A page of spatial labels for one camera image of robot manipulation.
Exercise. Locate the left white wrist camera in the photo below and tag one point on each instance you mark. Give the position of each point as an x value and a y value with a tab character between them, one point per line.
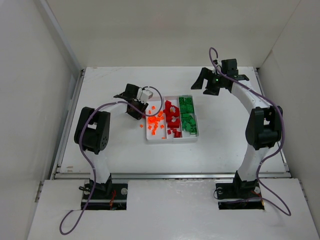
143	95

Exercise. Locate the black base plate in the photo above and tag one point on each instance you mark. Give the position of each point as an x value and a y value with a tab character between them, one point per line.
232	197
110	197

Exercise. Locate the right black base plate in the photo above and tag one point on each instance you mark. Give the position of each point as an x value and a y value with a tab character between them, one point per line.
232	197

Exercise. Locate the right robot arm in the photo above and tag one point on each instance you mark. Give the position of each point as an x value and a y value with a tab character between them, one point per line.
263	130

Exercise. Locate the orange dome lego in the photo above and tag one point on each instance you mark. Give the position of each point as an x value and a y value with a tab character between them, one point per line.
151	119

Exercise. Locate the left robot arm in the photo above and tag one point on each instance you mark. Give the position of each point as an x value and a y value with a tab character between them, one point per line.
93	130

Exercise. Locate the green lego pile in tray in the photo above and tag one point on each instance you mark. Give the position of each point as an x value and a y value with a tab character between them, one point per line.
188	119

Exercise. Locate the red square lego in tray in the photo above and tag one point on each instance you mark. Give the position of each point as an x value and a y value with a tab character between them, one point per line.
176	133

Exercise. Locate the aluminium rail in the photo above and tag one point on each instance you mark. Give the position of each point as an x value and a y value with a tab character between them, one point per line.
146	176

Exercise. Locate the red flower print lego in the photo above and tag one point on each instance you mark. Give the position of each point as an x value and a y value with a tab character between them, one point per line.
171	111

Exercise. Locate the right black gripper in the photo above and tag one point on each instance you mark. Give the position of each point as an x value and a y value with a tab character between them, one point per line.
208	81

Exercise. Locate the orange lego pile in tray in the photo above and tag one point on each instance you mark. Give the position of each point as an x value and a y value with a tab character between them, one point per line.
156	126

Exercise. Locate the white three-compartment tray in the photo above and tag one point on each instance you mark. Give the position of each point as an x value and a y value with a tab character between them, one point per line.
155	105

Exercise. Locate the red arch lego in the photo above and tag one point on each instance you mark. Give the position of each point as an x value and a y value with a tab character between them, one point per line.
174	124

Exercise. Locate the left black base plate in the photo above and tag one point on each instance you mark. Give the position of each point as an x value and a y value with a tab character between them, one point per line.
110	197

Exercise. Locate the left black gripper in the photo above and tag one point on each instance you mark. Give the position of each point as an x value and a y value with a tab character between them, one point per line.
135	107

